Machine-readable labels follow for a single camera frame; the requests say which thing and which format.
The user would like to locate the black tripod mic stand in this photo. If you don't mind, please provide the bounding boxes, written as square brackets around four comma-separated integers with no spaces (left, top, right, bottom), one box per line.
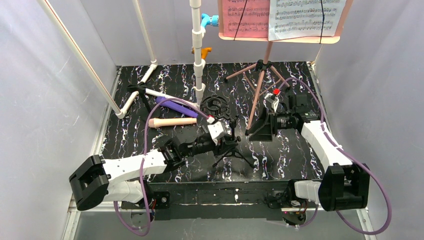
[200,95,254,169]

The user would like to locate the purple microphone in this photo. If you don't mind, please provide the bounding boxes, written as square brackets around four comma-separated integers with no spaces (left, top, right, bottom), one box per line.
[161,100,198,118]

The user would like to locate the pink microphone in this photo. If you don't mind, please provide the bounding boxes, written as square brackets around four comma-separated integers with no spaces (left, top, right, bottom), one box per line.
[148,117,197,128]

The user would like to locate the black round-base mic stand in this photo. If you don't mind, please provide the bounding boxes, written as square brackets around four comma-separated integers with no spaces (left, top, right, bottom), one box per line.
[126,83,152,122]

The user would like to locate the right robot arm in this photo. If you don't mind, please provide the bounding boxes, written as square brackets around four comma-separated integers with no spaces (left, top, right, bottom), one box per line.
[245,93,370,212]

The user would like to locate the pink music stand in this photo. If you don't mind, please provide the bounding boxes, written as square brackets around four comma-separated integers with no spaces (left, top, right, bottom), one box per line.
[219,0,353,129]

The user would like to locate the orange clip on pipe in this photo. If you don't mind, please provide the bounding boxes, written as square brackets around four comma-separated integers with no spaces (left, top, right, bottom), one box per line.
[200,47,213,60]

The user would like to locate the pink sheet music page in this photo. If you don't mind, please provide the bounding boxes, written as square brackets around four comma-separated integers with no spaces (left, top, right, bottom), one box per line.
[219,0,270,39]

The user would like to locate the white sheet music page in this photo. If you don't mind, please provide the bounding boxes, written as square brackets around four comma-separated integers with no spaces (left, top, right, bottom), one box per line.
[267,0,347,41]

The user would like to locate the blue clip on pipe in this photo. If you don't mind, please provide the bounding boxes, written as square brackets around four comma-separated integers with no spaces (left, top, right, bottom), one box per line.
[200,13,219,28]

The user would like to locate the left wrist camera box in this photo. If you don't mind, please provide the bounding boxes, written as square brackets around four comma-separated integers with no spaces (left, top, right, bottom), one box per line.
[206,115,230,146]

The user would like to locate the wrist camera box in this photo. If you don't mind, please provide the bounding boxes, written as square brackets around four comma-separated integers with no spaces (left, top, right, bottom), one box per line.
[264,88,281,113]
[206,115,230,146]

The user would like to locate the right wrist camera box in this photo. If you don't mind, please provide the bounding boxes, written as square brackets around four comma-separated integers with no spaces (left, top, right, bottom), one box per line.
[264,88,281,113]

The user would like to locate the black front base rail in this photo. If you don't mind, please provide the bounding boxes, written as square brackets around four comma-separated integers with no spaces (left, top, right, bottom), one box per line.
[119,178,327,221]

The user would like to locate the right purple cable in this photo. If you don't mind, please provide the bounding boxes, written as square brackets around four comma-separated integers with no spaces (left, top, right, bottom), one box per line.
[276,77,393,236]

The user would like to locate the white PVC pipe frame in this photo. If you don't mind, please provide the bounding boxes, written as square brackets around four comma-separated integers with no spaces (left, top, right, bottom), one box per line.
[38,0,206,119]

